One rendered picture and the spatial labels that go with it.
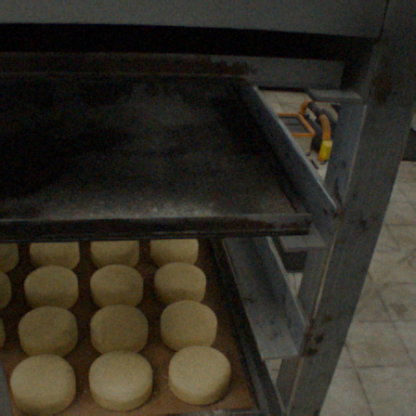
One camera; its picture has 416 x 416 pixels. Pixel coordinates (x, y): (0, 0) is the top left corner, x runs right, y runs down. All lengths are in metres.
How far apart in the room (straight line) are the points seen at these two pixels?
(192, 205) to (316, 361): 0.14
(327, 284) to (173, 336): 0.18
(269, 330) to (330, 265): 0.08
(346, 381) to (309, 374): 2.16
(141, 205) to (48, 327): 0.19
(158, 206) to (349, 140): 0.12
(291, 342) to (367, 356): 2.32
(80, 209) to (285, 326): 0.17
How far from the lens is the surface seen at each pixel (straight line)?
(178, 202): 0.33
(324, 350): 0.38
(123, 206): 0.33
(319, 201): 0.33
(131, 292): 0.51
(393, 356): 2.75
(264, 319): 0.39
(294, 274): 2.59
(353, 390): 2.53
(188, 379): 0.44
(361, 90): 0.28
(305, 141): 2.40
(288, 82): 0.27
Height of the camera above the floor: 1.85
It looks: 32 degrees down
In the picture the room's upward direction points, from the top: 6 degrees clockwise
